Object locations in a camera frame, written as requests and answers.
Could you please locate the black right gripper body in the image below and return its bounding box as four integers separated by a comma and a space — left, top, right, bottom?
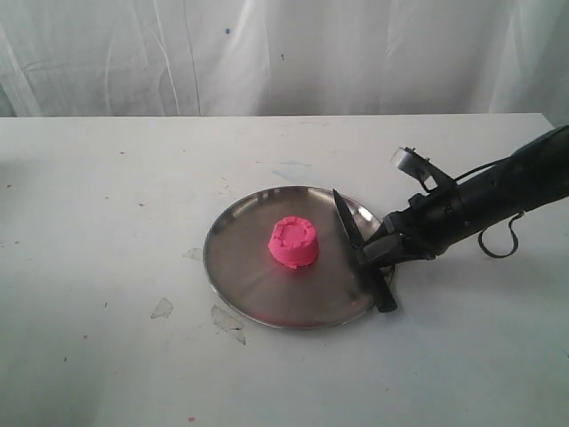
390, 182, 471, 264

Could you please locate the black knife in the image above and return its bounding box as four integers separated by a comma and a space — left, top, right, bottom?
332, 189, 397, 313

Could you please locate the pink dough piece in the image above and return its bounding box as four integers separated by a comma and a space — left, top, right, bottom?
268, 216, 319, 269

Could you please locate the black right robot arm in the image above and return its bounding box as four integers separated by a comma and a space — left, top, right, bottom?
357, 126, 568, 267

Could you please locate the round stainless steel plate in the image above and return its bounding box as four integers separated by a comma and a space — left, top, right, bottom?
203, 186, 397, 329

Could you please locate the white backdrop curtain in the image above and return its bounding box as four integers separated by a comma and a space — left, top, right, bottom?
1, 1, 568, 124

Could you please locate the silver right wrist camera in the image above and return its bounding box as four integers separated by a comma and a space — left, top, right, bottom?
390, 147, 431, 189

